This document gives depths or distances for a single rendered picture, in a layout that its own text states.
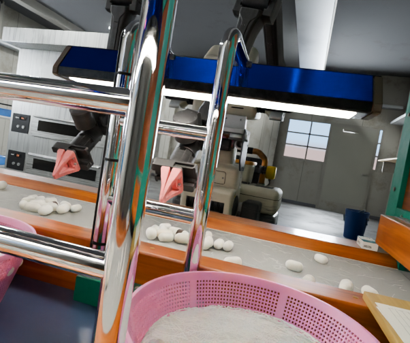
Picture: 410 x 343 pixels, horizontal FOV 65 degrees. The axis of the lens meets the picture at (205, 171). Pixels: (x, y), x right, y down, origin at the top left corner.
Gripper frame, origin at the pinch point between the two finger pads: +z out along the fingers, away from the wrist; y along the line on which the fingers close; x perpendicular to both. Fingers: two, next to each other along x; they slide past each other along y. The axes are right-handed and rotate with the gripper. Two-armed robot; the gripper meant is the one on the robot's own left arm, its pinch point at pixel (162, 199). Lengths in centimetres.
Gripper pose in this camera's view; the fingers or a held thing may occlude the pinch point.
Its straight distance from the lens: 68.9
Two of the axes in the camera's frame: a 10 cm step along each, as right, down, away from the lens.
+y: 9.6, 1.7, -2.0
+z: -2.6, 6.4, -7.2
